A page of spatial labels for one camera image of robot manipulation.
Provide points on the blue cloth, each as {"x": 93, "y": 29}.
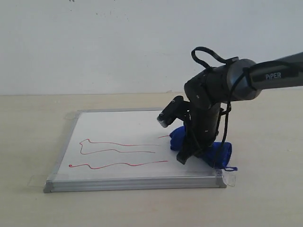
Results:
{"x": 213, "y": 155}

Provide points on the white whiteboard with silver frame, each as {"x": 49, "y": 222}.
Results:
{"x": 124, "y": 149}

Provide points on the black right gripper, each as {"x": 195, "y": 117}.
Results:
{"x": 201, "y": 131}

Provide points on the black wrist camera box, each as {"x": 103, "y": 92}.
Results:
{"x": 176, "y": 109}

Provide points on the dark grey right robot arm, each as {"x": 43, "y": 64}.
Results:
{"x": 223, "y": 81}

